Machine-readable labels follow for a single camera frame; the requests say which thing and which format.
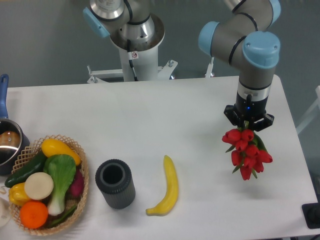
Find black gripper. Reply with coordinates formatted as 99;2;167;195
223;94;275;132

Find red tulip bouquet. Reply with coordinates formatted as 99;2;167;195
221;126;273;181

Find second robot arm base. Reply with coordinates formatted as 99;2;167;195
82;0;165;52

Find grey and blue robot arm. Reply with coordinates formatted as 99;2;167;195
198;0;282;132

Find black device at edge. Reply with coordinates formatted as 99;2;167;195
301;202;320;229

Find yellow banana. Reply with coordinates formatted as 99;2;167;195
145;155;179;217

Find dark grey ribbed vase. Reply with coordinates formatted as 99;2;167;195
95;159;136;209

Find purple sweet potato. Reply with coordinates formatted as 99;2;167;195
68;168;85;198

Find green bok choy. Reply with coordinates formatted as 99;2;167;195
43;154;76;216

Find yellow squash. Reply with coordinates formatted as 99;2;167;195
41;138;81;166

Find green chili pepper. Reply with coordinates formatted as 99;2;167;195
46;205;77;229

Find woven wicker basket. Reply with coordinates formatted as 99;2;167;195
9;134;89;236

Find dark green cucumber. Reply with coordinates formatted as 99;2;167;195
4;150;47;188

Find white round radish slice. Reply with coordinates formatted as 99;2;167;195
24;172;54;200

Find orange fruit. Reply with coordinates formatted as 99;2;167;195
19;201;49;229

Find yellow bell pepper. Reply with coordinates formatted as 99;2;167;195
9;182;31;207

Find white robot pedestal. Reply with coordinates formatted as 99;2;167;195
87;46;178;84

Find black cable on pedestal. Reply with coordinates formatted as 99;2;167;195
126;39;139;82

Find blue saucepan with handle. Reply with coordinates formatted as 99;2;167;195
0;74;30;176

